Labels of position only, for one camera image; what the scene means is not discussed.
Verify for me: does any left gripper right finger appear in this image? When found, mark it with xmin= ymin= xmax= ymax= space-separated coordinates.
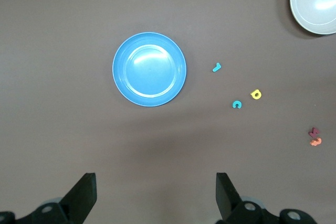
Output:
xmin=215 ymin=172 xmax=316 ymax=224

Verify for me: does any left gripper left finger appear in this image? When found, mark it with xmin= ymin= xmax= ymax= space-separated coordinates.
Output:
xmin=0 ymin=173 xmax=97 ymax=224

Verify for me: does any blue plate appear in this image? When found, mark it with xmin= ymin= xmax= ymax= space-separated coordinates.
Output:
xmin=112 ymin=31 xmax=187 ymax=108

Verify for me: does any beige plate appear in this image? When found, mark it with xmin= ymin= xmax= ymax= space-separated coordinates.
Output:
xmin=289 ymin=0 xmax=336 ymax=36

